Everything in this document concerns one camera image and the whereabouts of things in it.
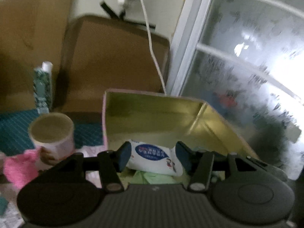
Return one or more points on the green white milk carton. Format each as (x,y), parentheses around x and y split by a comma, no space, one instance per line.
(43,87)

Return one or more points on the light green cloth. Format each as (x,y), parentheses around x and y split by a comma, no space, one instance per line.
(140,177)

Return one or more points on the pink macaron biscuit tin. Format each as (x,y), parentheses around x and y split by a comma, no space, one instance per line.
(163,120)

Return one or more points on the chevron patterned tablecloth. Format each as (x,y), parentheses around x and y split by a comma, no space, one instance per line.
(10,216)

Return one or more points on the pink fluffy cloth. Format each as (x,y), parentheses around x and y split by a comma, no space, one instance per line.
(21,169)

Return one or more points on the large brown cardboard sheet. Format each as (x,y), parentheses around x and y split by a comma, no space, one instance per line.
(32,32)

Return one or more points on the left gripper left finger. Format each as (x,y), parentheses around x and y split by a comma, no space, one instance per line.
(107,163)

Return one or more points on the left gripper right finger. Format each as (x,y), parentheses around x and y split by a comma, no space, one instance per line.
(200,165)

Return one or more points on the round nut can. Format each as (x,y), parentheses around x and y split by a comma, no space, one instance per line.
(53,135)

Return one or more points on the teal quilted mat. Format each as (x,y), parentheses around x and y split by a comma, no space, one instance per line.
(14,130)

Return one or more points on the white frosted glass door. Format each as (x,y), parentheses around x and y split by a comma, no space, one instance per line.
(245,58)

